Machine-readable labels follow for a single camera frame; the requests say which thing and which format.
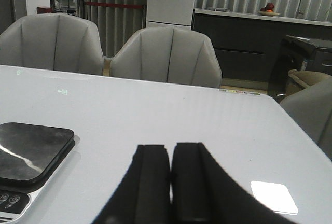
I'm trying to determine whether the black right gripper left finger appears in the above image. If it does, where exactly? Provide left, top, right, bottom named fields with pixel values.
left=93, top=145, right=171, bottom=223

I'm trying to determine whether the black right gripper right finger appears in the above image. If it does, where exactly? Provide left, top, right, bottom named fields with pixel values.
left=172, top=143, right=291, bottom=223

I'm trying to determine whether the electronic kitchen scale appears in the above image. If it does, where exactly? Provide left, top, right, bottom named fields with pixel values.
left=1, top=122, right=75, bottom=223

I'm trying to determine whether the grey chair far right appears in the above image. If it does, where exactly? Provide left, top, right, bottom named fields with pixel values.
left=280, top=78, right=331, bottom=158

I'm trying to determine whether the grey chair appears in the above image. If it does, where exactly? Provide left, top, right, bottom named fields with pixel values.
left=110, top=26, right=222, bottom=88
left=280, top=78, right=331, bottom=158
left=1, top=13, right=104, bottom=75

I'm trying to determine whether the beige cushion basket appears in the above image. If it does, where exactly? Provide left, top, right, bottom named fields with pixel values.
left=285, top=69, right=331, bottom=96

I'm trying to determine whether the dark kitchen counter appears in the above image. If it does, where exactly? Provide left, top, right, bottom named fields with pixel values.
left=192, top=8, right=331, bottom=83

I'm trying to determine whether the black appliance box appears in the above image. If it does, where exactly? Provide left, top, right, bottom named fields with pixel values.
left=268, top=35, right=331, bottom=103

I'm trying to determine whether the grey chair left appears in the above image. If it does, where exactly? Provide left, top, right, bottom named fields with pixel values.
left=1, top=13, right=104, bottom=75

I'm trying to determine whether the red barrier tape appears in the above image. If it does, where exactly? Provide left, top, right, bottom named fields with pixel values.
left=84, top=1, right=144, bottom=9

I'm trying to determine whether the fruit bowl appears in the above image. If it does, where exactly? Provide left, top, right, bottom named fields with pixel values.
left=258, top=3, right=280, bottom=17

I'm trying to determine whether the white cabinet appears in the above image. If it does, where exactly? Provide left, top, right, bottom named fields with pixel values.
left=146, top=0, right=195, bottom=29

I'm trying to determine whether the red bin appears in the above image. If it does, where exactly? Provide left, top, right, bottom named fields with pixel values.
left=37, top=6, right=53, bottom=14

